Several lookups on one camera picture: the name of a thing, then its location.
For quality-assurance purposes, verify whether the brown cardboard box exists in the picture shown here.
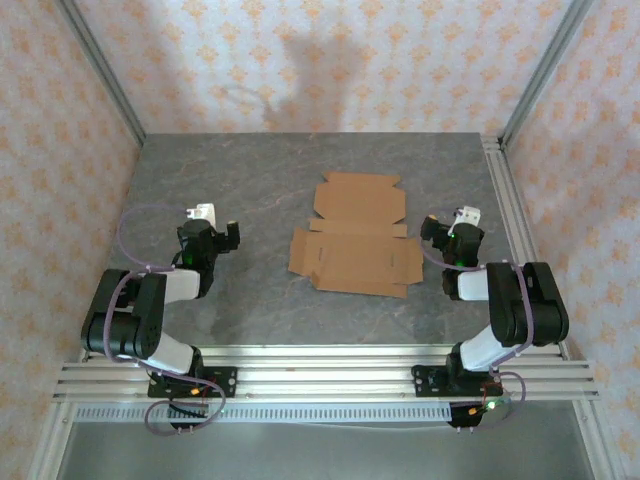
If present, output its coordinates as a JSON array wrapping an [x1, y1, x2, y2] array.
[[287, 170, 425, 300]]

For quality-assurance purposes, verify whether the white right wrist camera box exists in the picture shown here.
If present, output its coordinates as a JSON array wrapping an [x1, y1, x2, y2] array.
[[452, 204, 482, 227]]

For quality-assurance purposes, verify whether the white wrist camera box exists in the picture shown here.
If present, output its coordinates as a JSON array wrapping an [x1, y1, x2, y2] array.
[[452, 204, 482, 227], [184, 201, 218, 227]]

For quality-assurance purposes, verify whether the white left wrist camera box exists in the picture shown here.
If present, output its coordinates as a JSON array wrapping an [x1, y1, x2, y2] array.
[[184, 201, 218, 227]]

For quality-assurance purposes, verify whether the aluminium side rail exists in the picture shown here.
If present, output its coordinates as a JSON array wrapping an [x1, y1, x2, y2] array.
[[481, 133, 572, 359]]

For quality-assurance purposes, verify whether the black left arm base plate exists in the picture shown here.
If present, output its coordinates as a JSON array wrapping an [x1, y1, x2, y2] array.
[[148, 366, 239, 400]]

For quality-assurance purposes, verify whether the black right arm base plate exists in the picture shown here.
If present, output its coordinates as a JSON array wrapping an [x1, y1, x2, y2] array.
[[411, 364, 503, 400]]

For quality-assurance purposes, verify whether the aluminium cross rail frame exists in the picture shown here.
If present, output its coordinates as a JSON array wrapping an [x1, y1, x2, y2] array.
[[52, 343, 601, 404]]

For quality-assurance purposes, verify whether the black controller board with wires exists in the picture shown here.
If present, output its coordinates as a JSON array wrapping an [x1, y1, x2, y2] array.
[[168, 383, 222, 432], [447, 382, 512, 432]]

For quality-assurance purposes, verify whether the aluminium corner post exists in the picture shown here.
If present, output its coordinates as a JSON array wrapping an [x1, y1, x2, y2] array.
[[498, 0, 595, 149], [55, 0, 147, 147]]

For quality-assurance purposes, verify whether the slotted grey cable duct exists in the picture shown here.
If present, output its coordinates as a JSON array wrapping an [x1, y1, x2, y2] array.
[[74, 402, 454, 424]]

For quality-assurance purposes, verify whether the aluminium frame leg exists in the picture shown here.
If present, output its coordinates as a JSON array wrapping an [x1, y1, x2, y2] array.
[[571, 399, 627, 480], [25, 399, 77, 480]]

